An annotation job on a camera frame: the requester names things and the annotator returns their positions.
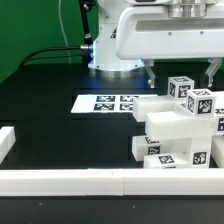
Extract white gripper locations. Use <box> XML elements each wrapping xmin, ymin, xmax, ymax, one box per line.
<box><xmin>115</xmin><ymin>5</ymin><xmax>224</xmax><ymax>88</ymax></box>

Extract white chair back long part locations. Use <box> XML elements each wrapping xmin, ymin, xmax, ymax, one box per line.
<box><xmin>133</xmin><ymin>96</ymin><xmax>224</xmax><ymax>140</ymax></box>

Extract white chair seat part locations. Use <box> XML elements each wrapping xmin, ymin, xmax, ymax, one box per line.
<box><xmin>161</xmin><ymin>136</ymin><xmax>219</xmax><ymax>168</ymax></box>

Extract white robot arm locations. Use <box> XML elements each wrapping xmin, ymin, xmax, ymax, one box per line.
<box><xmin>80</xmin><ymin>0</ymin><xmax>224</xmax><ymax>86</ymax></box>

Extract white marker sheet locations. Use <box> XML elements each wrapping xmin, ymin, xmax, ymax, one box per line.
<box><xmin>70</xmin><ymin>94</ymin><xmax>158</xmax><ymax>114</ymax></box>

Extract white right rail block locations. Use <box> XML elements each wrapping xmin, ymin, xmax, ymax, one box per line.
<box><xmin>211</xmin><ymin>135</ymin><xmax>224</xmax><ymax>168</ymax></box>

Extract white rail block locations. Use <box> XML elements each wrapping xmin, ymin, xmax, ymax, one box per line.
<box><xmin>0</xmin><ymin>126</ymin><xmax>16</xmax><ymax>164</ymax></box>
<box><xmin>211</xmin><ymin>135</ymin><xmax>224</xmax><ymax>168</ymax></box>

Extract black cables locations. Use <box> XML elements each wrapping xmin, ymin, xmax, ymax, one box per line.
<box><xmin>20</xmin><ymin>0</ymin><xmax>94</xmax><ymax>67</ymax></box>

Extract grey thin cable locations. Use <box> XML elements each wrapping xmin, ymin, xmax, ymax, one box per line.
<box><xmin>58</xmin><ymin>0</ymin><xmax>73</xmax><ymax>64</ymax></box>

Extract white left rail block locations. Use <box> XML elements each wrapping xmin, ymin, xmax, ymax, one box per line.
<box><xmin>0</xmin><ymin>126</ymin><xmax>16</xmax><ymax>164</ymax></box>

